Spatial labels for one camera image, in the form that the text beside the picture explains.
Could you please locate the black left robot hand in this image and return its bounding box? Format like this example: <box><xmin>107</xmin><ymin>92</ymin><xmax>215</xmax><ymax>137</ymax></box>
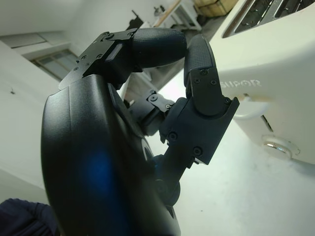
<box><xmin>41</xmin><ymin>27</ymin><xmax>241</xmax><ymax>236</ymax></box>

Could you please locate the dark blue fabric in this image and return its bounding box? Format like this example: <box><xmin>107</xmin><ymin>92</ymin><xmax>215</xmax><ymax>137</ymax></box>
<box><xmin>0</xmin><ymin>198</ymin><xmax>59</xmax><ymax>236</ymax></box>

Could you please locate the cream two-slot toaster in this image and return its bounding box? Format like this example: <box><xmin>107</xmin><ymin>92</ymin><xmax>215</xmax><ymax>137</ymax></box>
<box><xmin>208</xmin><ymin>0</ymin><xmax>315</xmax><ymax>166</ymax></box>

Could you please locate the white desk frame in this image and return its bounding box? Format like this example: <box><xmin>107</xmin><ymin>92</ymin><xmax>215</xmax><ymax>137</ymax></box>
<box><xmin>152</xmin><ymin>0</ymin><xmax>200</xmax><ymax>31</ymax></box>

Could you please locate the large wooden crate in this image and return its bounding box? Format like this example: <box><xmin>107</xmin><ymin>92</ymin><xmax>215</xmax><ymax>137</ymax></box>
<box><xmin>193</xmin><ymin>0</ymin><xmax>238</xmax><ymax>18</ymax></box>

